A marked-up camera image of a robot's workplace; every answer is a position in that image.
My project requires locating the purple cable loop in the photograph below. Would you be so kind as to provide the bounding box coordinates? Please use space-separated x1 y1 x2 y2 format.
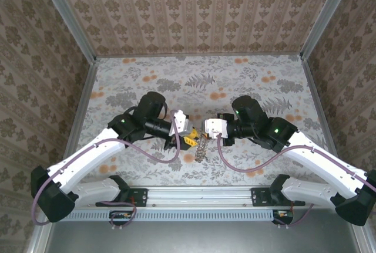
99 197 138 231
273 200 317 228

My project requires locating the grey slotted cable duct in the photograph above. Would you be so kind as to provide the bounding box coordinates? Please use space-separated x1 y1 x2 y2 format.
67 209 276 221

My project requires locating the black controller board with wires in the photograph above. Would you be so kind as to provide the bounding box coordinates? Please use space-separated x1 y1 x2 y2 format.
273 209 294 225
109 210 133 226

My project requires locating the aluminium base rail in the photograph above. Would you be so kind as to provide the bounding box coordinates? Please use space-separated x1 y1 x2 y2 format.
88 185 306 208

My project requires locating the aluminium frame bar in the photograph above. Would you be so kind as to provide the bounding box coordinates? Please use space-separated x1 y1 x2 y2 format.
352 225 376 253
26 220 54 253

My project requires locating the aluminium table side bar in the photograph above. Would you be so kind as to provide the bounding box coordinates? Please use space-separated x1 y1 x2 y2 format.
63 60 99 177
299 56 343 168

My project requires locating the aluminium table end bar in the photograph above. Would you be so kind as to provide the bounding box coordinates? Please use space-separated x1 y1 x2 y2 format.
95 52 303 59

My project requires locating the aluminium frame post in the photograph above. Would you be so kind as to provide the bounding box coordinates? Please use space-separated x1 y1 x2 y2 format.
34 0 98 63
299 0 358 60

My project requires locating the floral patterned table cover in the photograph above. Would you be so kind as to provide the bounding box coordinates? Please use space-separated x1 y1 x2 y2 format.
68 55 343 188

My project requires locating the grey metal sheet panel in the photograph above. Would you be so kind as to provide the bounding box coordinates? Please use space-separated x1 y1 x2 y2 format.
43 220 364 253

